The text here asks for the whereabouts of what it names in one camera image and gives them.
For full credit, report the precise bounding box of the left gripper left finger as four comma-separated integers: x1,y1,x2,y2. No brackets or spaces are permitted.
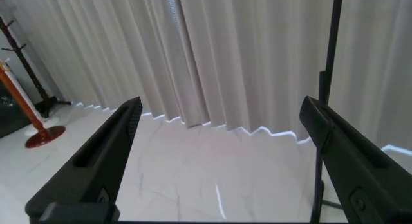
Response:
24,95,144,223

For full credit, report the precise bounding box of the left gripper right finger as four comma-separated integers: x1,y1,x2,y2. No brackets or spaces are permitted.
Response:
299,95,412,223

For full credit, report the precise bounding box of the black clothes rack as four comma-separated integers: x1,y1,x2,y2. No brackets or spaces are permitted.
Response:
309,0,344,223

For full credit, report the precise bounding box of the red pole stand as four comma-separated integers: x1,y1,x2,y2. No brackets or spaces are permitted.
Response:
0,58,67,149

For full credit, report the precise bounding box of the dark wooden coat stand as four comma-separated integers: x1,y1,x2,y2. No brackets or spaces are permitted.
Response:
0,14,72,119

